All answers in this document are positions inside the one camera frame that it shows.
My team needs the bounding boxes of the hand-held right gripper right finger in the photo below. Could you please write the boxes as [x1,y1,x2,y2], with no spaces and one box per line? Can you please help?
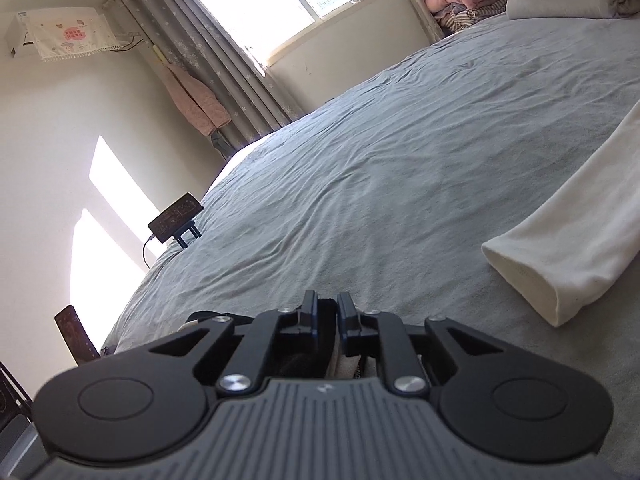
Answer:
[336,292,506,395]

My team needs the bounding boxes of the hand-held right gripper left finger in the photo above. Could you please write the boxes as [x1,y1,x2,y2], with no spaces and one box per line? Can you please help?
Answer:
[150,290,320,395]

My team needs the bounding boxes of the beige sweatshirt with black sleeves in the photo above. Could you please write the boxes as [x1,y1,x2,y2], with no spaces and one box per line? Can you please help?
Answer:
[177,297,388,382]

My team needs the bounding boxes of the upright smartphone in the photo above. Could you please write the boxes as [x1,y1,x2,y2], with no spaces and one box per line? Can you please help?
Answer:
[54,304,101,367]

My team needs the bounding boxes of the blue phone stand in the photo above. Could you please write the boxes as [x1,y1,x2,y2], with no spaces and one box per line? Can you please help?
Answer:
[175,220,202,250]

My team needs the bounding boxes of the grey bed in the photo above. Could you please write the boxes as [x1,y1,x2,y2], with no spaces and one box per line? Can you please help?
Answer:
[100,10,640,480]

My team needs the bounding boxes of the landscape smartphone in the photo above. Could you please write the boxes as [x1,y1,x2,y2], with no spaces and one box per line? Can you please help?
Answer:
[148,191,204,243]

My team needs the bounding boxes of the white garment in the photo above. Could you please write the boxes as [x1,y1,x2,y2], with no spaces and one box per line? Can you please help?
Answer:
[481,100,640,328]

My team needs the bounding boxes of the pink hanging jacket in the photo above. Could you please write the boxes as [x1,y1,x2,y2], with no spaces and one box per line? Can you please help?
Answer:
[159,62,232,137]

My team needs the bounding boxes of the window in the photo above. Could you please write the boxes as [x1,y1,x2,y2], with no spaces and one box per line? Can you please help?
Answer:
[182,0,398,68]

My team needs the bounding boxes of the striped folded blanket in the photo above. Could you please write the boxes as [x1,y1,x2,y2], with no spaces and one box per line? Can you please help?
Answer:
[434,1,508,37]

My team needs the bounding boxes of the covered air conditioner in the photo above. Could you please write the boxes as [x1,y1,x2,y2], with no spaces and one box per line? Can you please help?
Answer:
[5,6,121,63]

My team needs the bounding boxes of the white charging cable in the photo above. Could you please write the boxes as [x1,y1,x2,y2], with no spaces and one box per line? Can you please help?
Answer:
[142,232,159,269]

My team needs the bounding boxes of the dark hanging strap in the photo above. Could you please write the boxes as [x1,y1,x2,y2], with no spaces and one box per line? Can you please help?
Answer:
[210,130,236,161]

